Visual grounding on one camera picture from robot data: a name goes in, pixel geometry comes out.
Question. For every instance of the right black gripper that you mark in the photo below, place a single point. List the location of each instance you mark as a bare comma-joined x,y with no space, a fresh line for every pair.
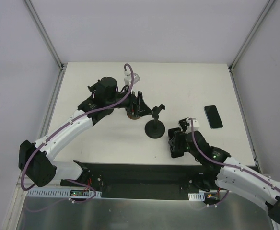
178,143

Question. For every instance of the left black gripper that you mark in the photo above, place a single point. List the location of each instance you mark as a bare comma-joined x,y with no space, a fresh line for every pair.
139,104

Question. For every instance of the black clamp phone stand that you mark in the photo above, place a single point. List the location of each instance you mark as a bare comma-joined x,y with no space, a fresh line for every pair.
92,87
155,128

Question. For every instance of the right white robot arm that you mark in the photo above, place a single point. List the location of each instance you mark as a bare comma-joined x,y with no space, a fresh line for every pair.
225,171

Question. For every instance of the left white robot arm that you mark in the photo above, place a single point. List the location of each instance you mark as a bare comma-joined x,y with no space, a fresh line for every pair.
37,159

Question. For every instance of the grey stand with wooden base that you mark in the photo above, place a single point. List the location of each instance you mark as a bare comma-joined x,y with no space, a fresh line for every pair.
132,116

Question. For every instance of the blue-edged black phone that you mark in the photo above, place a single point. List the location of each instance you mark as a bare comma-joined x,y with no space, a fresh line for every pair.
213,117

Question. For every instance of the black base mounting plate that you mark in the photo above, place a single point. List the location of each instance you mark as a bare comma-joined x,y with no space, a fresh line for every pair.
159,182

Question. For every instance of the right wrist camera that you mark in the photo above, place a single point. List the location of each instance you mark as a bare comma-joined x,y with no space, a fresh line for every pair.
193,124

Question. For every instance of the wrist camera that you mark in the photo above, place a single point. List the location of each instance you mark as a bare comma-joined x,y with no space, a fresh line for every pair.
128,78
193,124

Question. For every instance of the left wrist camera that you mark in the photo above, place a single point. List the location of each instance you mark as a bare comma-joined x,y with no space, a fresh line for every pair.
128,78

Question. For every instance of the right white cable duct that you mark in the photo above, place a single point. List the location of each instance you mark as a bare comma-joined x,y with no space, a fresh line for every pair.
204,196

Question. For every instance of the white cable duct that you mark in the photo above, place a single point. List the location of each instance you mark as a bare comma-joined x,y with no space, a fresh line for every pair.
62,193
204,196

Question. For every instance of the aluminium frame post left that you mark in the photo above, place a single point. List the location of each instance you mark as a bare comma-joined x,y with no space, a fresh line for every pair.
43,33

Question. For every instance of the aluminium frame post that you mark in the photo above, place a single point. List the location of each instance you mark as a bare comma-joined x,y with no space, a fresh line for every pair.
43,33
252,33

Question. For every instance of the left white cable duct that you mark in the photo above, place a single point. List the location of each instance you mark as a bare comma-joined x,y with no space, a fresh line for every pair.
62,193

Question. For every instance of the aluminium frame post right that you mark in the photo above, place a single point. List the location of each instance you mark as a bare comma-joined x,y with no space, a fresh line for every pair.
252,33

